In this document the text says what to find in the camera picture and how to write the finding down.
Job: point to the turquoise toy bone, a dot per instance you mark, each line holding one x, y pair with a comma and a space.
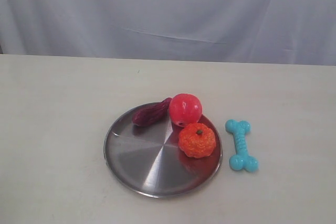
242, 159

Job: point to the round stainless steel plate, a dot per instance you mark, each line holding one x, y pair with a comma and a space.
148, 161

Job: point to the orange toy pumpkin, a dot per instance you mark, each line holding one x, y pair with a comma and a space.
197, 140

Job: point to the red toy apple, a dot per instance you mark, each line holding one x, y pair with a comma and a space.
185, 109

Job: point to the white backdrop curtain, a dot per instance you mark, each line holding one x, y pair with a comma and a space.
262, 31

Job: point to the dark purple toy eggplant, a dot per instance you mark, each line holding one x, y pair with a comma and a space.
151, 114

